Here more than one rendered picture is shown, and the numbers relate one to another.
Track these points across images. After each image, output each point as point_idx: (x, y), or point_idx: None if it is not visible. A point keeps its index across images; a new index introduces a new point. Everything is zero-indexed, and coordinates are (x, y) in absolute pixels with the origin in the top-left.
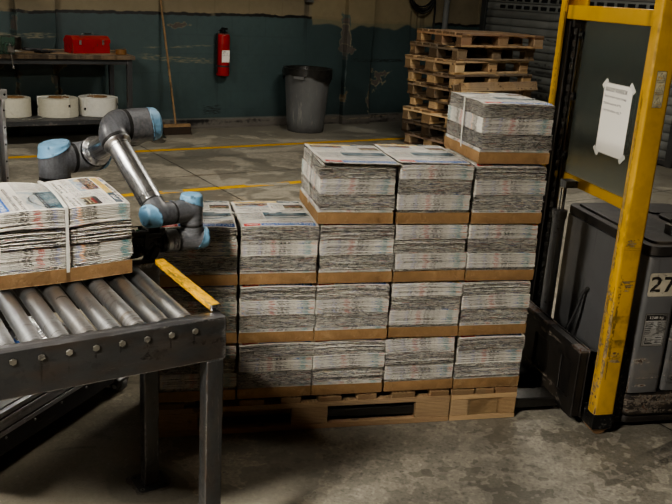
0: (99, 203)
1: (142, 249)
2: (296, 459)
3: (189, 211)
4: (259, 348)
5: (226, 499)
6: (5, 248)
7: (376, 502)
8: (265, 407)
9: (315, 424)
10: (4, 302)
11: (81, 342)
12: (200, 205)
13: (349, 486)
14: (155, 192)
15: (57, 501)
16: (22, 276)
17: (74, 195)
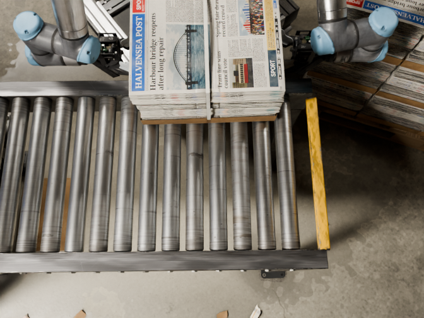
0: (248, 86)
1: (303, 62)
2: (375, 178)
3: (371, 41)
4: (391, 103)
5: (308, 202)
6: (144, 108)
7: (409, 254)
8: (375, 126)
9: (408, 145)
10: (143, 146)
11: (180, 270)
12: (388, 36)
13: (399, 227)
14: (340, 14)
15: (204, 156)
16: (163, 120)
17: (229, 48)
